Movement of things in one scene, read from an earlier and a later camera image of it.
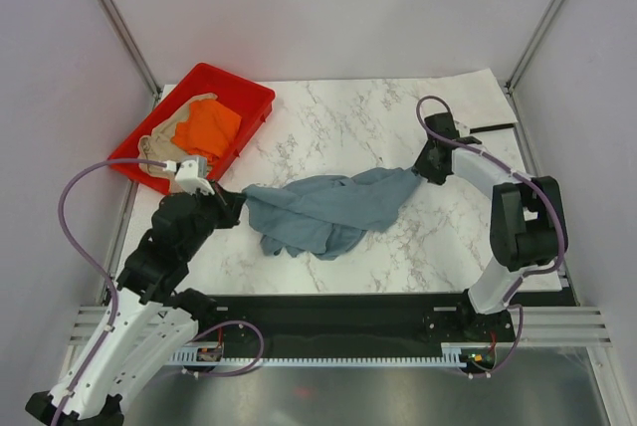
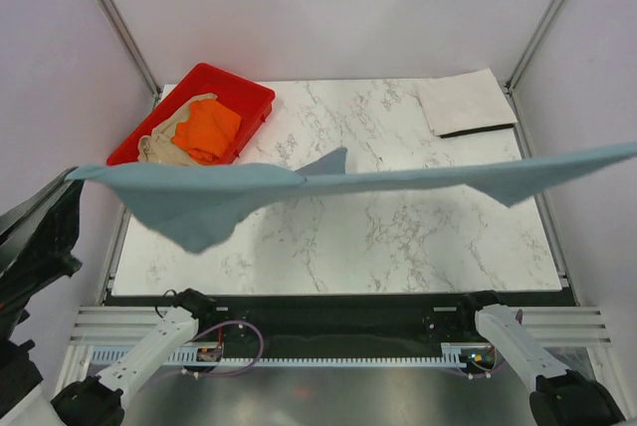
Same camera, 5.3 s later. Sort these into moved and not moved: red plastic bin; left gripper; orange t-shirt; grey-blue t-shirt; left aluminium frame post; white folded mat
Moved: left gripper; grey-blue t-shirt
Not moved: left aluminium frame post; orange t-shirt; red plastic bin; white folded mat
